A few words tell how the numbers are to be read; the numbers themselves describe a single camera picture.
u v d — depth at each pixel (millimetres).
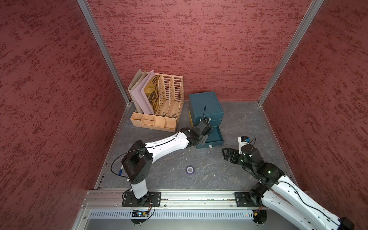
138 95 894
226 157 706
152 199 744
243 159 644
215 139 967
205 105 895
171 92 1138
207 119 752
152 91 995
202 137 655
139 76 950
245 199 733
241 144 705
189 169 847
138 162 450
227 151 697
